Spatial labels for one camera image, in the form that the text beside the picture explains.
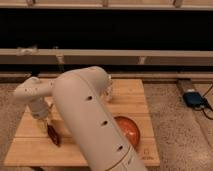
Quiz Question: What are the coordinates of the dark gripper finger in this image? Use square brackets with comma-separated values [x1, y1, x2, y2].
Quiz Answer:
[42, 119, 49, 134]

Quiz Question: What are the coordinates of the wooden shelf rail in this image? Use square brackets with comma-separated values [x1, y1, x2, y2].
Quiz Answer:
[0, 48, 213, 66]

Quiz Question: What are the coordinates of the orange bowl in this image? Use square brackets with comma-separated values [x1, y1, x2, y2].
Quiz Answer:
[115, 116, 141, 149]

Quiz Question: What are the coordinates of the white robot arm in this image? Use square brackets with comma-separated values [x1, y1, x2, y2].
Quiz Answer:
[14, 66, 147, 171]

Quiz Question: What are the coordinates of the black cable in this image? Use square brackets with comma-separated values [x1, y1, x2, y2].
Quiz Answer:
[194, 83, 213, 121]

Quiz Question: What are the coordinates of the wooden table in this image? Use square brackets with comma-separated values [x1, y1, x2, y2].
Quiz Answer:
[4, 79, 160, 167]

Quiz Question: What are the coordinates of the blue device on floor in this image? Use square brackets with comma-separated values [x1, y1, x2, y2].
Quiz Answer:
[183, 89, 205, 107]

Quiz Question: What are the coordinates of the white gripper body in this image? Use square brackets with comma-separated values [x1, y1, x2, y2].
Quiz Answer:
[29, 99, 49, 119]

